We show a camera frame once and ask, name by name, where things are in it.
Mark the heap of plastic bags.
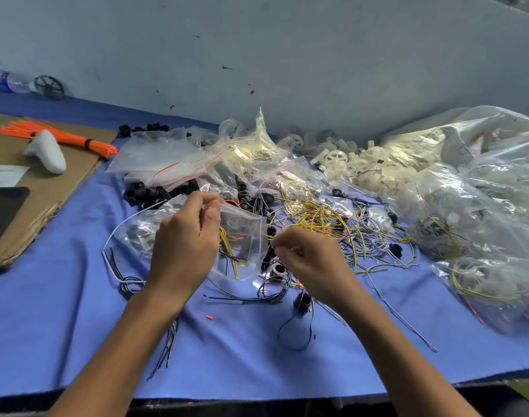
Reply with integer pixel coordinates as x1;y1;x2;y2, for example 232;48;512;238
206;108;323;202

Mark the blue cloth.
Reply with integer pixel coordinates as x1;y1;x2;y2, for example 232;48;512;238
0;89;529;401

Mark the clear zip plastic bag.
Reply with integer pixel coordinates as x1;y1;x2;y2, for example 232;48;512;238
122;193;271;283

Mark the orange tie bundle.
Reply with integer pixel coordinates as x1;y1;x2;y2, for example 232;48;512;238
0;119;120;160

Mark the pile of white plastic wheels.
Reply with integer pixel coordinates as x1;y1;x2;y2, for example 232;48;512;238
275;127;415;195

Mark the person's right hand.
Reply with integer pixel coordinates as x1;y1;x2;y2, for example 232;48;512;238
271;225;367;313

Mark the white handheld device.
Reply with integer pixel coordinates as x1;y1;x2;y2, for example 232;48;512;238
23;129;68;176

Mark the person's left forearm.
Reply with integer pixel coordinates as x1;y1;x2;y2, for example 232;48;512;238
47;289;184;417

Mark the pile of large plastic bags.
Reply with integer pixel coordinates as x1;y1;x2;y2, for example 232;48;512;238
381;105;529;337

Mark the clear plastic water bottle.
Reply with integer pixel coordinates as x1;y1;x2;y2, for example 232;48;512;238
0;70;36;94

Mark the pile of black plastic rings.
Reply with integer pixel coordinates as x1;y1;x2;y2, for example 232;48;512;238
117;122;290;276

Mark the black smartphone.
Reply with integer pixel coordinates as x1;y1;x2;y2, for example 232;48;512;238
0;186;31;259

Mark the person's right forearm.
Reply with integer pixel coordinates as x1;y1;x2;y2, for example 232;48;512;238
336;289;483;417

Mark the pile of yellow wires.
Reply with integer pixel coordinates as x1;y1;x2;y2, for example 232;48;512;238
275;195;354;242

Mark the long yellow green wire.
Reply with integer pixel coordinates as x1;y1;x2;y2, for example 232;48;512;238
362;267;440;354

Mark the person's left hand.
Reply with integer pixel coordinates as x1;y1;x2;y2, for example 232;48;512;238
146;191;224;311

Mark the brown cardboard sheet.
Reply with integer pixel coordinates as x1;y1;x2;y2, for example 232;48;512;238
0;112;120;276

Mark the white paper sheet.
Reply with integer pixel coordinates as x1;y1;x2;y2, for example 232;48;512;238
0;164;30;189

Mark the black round wheel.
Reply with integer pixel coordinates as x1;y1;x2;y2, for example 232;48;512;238
33;75;66;101

